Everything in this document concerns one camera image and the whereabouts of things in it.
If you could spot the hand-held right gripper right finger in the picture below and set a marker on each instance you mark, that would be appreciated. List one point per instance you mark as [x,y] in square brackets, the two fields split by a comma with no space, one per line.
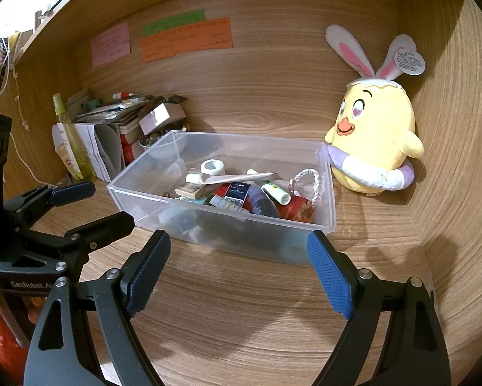
[331,273]

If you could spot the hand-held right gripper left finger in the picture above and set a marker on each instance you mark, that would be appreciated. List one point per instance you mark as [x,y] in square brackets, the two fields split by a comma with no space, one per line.
[146,273]

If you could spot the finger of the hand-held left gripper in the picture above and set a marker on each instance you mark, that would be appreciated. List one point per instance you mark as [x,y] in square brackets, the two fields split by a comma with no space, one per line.
[74,192]
[104,229]

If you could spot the clear plastic storage box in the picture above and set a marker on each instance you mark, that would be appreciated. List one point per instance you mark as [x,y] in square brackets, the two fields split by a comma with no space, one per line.
[144,193]

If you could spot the red packet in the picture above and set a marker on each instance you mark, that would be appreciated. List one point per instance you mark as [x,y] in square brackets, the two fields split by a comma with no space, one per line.
[297,209]

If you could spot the cream stick tube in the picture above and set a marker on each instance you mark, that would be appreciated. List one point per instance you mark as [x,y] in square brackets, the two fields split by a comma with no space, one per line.
[277,193]

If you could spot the purple grey marker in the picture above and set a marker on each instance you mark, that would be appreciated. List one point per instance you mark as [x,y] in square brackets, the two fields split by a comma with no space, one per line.
[261,203]

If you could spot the small blue box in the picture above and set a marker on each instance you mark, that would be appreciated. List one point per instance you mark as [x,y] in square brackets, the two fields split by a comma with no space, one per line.
[237,195]

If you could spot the white tape roll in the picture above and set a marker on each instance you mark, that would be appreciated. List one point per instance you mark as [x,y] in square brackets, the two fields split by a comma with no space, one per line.
[213,167]

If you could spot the person's left hand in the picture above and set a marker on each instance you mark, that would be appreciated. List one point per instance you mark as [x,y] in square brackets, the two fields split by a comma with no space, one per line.
[36,303]

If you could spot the beige lotion bottle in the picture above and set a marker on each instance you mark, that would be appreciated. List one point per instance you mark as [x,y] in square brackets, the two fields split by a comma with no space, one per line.
[64,152]

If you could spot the yellow-green spray bottle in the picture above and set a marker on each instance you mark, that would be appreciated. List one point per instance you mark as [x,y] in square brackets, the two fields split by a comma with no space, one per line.
[78,148]

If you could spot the folded white paper sheets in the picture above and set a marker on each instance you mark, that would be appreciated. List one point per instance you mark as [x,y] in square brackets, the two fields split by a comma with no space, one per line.
[104,148]

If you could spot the red carton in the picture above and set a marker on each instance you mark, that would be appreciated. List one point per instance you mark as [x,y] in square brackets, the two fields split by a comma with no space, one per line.
[129,150]

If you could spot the red garment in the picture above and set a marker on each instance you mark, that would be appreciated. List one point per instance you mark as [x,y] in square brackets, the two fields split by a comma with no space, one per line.
[3,333]

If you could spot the stack of booklets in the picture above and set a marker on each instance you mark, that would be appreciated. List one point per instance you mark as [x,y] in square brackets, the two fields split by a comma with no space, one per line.
[112,112]

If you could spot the white bowl of marbles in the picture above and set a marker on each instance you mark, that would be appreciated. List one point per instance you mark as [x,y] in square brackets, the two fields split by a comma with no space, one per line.
[160,148]

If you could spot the red and white marker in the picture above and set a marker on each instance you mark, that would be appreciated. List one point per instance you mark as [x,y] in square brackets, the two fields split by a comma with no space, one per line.
[126,96]

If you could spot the small white cardboard box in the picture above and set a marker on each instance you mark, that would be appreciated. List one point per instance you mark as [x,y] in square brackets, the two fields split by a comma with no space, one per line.
[160,116]

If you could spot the yellow chick plush toy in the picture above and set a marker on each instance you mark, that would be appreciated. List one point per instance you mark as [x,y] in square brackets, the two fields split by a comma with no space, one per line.
[373,128]

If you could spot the pink sticky note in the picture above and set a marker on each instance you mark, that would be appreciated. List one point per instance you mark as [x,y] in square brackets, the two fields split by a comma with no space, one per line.
[110,44]

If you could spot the orange sticky note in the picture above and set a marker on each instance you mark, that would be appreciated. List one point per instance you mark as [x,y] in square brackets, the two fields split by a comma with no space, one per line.
[184,42]

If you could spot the green sticky note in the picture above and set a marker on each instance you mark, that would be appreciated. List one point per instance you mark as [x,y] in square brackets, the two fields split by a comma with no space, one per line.
[172,23]

